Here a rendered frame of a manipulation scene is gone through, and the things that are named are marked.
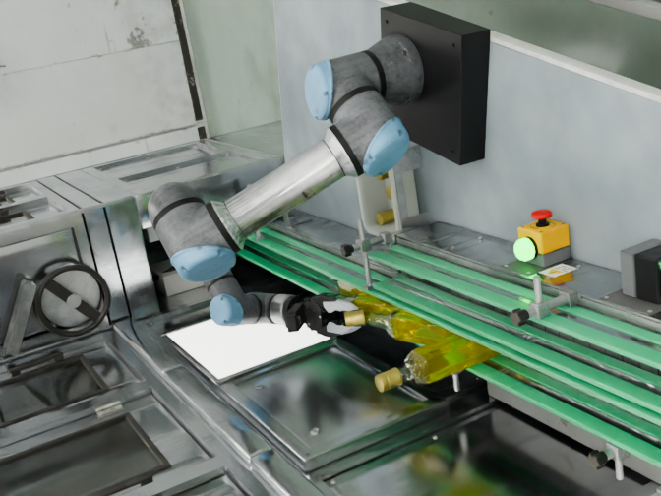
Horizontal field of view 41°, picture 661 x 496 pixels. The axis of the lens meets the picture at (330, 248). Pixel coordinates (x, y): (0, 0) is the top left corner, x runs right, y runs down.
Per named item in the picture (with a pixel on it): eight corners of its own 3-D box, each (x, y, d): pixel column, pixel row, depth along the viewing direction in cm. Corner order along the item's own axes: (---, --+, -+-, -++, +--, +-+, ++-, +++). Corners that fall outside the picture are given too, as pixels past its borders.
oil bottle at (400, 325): (482, 342, 186) (397, 328, 199) (479, 318, 184) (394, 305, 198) (468, 353, 182) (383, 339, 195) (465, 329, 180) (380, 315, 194)
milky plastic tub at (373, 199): (391, 222, 231) (363, 231, 228) (380, 138, 225) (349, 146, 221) (430, 234, 216) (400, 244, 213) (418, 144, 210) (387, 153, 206)
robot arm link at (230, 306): (197, 296, 216) (229, 294, 225) (216, 334, 212) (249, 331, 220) (213, 277, 212) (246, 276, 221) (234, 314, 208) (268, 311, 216)
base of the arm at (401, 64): (380, 29, 196) (342, 38, 192) (421, 38, 184) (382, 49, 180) (386, 95, 203) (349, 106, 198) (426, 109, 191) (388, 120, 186)
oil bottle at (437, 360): (488, 344, 184) (401, 380, 175) (486, 320, 182) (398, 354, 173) (506, 353, 179) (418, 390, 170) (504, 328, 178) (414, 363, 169)
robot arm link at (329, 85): (357, 38, 187) (301, 52, 181) (390, 83, 181) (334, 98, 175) (344, 79, 196) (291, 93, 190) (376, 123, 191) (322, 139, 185)
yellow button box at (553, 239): (549, 250, 179) (519, 261, 176) (545, 215, 177) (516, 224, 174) (573, 257, 173) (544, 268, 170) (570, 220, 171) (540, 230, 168)
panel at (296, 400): (270, 306, 263) (161, 343, 249) (269, 296, 262) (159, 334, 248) (450, 411, 186) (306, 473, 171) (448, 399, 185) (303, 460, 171)
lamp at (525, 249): (523, 256, 174) (511, 260, 173) (521, 234, 173) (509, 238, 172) (539, 261, 171) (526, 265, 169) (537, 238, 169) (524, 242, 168)
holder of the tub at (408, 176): (396, 241, 233) (371, 250, 230) (382, 139, 225) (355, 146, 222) (434, 254, 218) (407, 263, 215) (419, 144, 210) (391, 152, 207)
